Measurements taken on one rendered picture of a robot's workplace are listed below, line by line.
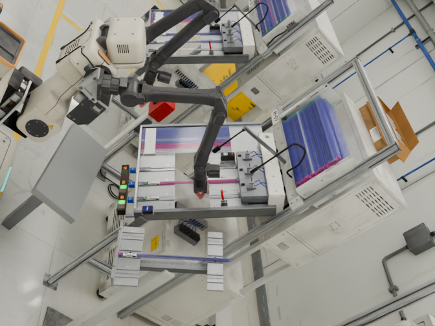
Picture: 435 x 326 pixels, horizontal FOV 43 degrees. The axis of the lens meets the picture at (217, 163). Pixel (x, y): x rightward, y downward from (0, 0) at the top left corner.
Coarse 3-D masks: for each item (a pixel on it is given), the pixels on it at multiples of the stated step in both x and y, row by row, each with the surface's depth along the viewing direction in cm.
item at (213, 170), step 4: (208, 164) 267; (212, 164) 267; (216, 164) 267; (196, 168) 261; (200, 168) 261; (208, 168) 265; (212, 168) 265; (216, 168) 266; (196, 172) 263; (200, 172) 263; (208, 172) 266; (212, 172) 266; (216, 172) 266; (208, 176) 267; (212, 176) 267; (216, 176) 267
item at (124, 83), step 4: (120, 80) 223; (124, 80) 224; (128, 80) 225; (132, 80) 226; (120, 84) 222; (124, 84) 222; (128, 84) 224; (132, 84) 224; (136, 84) 225; (120, 88) 222; (124, 88) 222; (128, 88) 222; (132, 88) 223; (136, 88) 224; (120, 92) 224
